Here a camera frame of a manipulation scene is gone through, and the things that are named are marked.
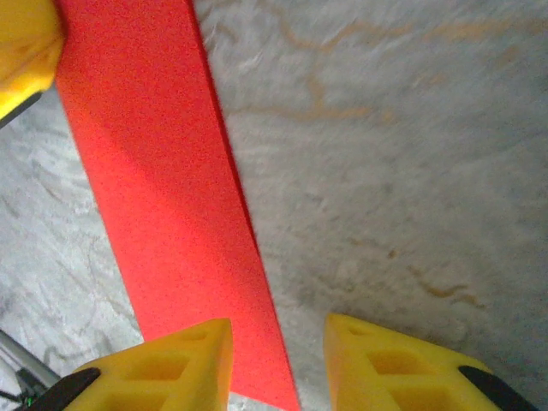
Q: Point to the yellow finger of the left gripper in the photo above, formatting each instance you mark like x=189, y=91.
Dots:
x=25, y=47

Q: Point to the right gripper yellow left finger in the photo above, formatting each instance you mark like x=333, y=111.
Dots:
x=180, y=368

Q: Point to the aluminium rail frame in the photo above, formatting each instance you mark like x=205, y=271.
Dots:
x=30, y=357

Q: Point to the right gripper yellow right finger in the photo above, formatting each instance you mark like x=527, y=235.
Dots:
x=385, y=368

